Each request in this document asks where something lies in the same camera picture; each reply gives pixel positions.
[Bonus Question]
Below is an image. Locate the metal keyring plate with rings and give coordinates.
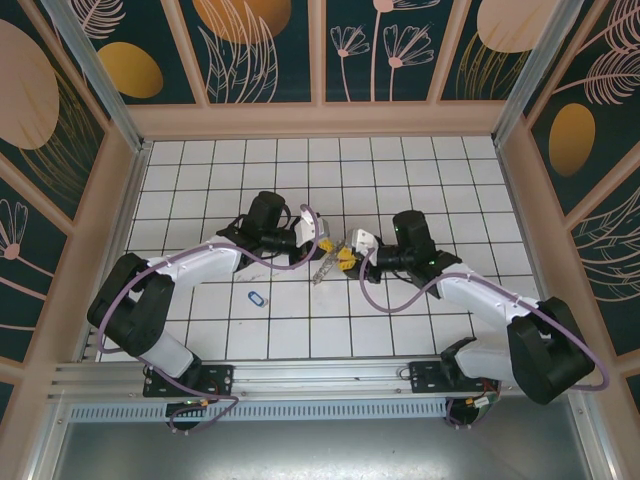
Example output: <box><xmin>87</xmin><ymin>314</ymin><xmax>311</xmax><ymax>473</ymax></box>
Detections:
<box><xmin>310</xmin><ymin>238</ymin><xmax>350</xmax><ymax>288</ymax></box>

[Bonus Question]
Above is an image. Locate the grey metal sheet panel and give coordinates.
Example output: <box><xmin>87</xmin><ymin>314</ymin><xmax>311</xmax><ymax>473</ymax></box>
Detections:
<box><xmin>29</xmin><ymin>394</ymin><xmax>619</xmax><ymax>480</ymax></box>

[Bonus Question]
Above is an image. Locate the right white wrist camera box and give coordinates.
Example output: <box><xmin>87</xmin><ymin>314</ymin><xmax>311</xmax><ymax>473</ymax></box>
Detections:
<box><xmin>346</xmin><ymin>227</ymin><xmax>382</xmax><ymax>257</ymax></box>

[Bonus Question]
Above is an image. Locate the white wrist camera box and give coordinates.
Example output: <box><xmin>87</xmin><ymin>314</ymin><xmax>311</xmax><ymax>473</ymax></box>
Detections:
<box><xmin>293</xmin><ymin>208</ymin><xmax>333</xmax><ymax>250</ymax></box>
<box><xmin>346</xmin><ymin>227</ymin><xmax>382</xmax><ymax>257</ymax></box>

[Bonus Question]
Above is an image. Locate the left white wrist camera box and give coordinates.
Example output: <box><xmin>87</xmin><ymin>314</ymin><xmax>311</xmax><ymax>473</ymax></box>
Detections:
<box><xmin>293</xmin><ymin>208</ymin><xmax>333</xmax><ymax>250</ymax></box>

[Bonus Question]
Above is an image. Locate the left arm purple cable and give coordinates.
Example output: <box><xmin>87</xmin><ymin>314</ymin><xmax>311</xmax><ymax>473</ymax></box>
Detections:
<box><xmin>97</xmin><ymin>202</ymin><xmax>322</xmax><ymax>436</ymax></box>

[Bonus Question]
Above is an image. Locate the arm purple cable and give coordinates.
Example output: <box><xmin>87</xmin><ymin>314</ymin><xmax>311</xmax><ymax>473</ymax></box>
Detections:
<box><xmin>97</xmin><ymin>202</ymin><xmax>322</xmax><ymax>436</ymax></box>
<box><xmin>358</xmin><ymin>247</ymin><xmax>611</xmax><ymax>430</ymax></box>

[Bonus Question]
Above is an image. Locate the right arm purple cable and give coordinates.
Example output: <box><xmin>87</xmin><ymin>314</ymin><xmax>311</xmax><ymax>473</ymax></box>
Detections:
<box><xmin>358</xmin><ymin>247</ymin><xmax>611</xmax><ymax>430</ymax></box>

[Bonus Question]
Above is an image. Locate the long aluminium base rail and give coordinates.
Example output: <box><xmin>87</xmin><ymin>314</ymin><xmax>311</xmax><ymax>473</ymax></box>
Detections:
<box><xmin>47</xmin><ymin>353</ymin><xmax>596</xmax><ymax>401</ymax></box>

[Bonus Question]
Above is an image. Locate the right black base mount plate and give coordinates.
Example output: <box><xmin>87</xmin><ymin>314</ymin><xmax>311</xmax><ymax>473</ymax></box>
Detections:
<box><xmin>408</xmin><ymin>360</ymin><xmax>501</xmax><ymax>396</ymax></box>

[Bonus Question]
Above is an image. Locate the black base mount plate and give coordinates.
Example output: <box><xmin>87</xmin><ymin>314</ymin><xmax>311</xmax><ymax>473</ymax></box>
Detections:
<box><xmin>408</xmin><ymin>360</ymin><xmax>501</xmax><ymax>396</ymax></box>
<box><xmin>143</xmin><ymin>363</ymin><xmax>236</xmax><ymax>399</ymax></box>

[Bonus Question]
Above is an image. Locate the grey slotted cable duct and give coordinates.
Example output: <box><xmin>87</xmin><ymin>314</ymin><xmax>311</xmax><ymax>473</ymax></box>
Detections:
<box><xmin>67</xmin><ymin>402</ymin><xmax>450</xmax><ymax>422</ymax></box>

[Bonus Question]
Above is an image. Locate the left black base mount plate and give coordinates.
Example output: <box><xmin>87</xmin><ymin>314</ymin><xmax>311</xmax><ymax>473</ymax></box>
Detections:
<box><xmin>143</xmin><ymin>363</ymin><xmax>236</xmax><ymax>399</ymax></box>

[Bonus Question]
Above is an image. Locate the small electronics board with wires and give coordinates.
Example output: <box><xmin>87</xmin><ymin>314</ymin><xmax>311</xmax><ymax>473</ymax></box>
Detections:
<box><xmin>166</xmin><ymin>397</ymin><xmax>214</xmax><ymax>435</ymax></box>
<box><xmin>446</xmin><ymin>394</ymin><xmax>499</xmax><ymax>430</ymax></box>

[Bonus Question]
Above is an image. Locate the aluminium corner post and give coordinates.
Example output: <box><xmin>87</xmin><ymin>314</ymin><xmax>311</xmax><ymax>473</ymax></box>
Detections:
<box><xmin>491</xmin><ymin>0</ymin><xmax>571</xmax><ymax>147</ymax></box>
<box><xmin>39</xmin><ymin>0</ymin><xmax>153</xmax><ymax>154</ymax></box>

